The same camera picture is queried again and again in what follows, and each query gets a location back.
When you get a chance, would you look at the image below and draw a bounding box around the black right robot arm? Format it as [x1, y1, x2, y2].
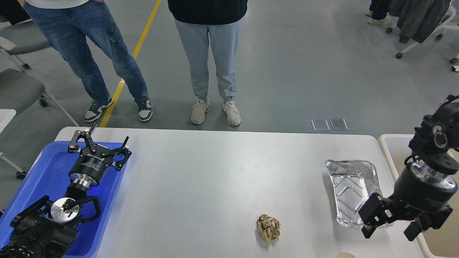
[358, 95, 459, 241]

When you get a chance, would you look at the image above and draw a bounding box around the person in grey sweatpants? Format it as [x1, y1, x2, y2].
[167, 0, 249, 126]

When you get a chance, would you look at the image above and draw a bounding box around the person in blue jeans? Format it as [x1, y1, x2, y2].
[22, 0, 153, 122]

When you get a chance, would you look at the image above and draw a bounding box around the left clear floor plate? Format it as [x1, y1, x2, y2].
[311, 119, 330, 131]

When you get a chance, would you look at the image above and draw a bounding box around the white cup rim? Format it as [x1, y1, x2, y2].
[333, 252, 357, 258]

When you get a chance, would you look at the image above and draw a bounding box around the crumpled brown paper ball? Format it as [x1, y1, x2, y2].
[256, 214, 281, 243]

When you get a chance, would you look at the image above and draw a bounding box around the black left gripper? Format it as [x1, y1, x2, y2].
[68, 123, 132, 188]

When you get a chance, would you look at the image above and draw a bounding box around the aluminium foil tray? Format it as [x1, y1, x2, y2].
[325, 159, 382, 229]

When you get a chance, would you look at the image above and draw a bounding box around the grey chair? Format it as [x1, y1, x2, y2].
[0, 20, 51, 72]
[0, 68, 79, 127]

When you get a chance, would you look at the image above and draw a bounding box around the clear floor plate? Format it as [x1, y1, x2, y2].
[311, 119, 330, 131]
[330, 119, 349, 131]

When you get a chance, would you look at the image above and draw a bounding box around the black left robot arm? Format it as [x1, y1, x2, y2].
[1, 124, 132, 258]

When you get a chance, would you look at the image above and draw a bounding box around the grey chair upper left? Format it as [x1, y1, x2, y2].
[0, 20, 51, 72]

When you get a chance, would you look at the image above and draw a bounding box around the blue plastic tray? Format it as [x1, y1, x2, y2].
[0, 141, 125, 258]

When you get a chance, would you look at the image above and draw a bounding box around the right clear floor plate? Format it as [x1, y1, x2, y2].
[330, 119, 349, 131]

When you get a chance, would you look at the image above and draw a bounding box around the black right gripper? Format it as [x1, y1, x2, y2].
[358, 161, 458, 241]

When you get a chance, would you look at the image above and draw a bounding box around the chair with dark jacket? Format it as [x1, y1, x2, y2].
[386, 0, 458, 59]

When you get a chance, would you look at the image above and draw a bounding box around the person in black trousers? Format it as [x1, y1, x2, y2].
[366, 0, 391, 25]

